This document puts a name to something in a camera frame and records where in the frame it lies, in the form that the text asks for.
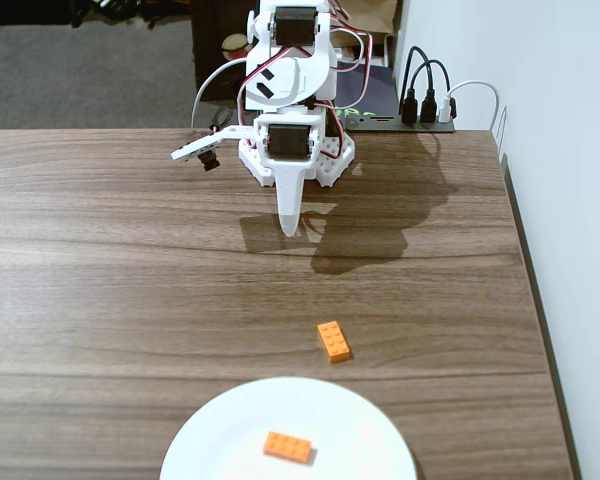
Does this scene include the wrist camera on white mount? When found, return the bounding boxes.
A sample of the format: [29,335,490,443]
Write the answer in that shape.
[169,123,257,173]

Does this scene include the white camera cable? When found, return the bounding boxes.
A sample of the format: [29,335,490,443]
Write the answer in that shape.
[190,58,252,131]

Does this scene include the black cabinet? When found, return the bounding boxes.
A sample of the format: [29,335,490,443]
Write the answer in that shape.
[189,0,261,104]

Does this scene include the orange lego block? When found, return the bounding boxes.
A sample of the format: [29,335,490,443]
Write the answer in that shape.
[262,430,316,467]
[316,319,355,365]

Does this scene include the brown paper bag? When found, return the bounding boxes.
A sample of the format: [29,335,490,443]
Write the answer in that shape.
[336,0,398,37]

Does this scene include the white round plate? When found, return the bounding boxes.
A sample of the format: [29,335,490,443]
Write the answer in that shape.
[158,375,418,480]

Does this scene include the red white ball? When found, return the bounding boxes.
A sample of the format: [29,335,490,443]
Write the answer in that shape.
[220,32,254,57]

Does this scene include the dark book green print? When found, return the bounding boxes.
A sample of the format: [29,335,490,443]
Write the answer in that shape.
[335,61,401,119]

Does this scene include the white usb cable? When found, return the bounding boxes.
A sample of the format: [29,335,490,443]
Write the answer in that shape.
[438,78,500,134]

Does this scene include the red black white servo wires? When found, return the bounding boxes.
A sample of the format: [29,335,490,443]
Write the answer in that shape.
[236,43,282,127]
[324,0,377,121]

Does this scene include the black usb hub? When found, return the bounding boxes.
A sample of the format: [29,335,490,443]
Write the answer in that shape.
[343,111,456,135]

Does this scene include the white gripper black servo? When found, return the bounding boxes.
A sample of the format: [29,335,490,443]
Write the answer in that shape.
[254,110,327,238]

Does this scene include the black usb cable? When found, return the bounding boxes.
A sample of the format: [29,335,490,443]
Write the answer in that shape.
[398,45,434,126]
[413,58,452,126]

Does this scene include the white wire bracket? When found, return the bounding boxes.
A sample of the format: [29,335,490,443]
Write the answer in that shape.
[494,104,511,159]

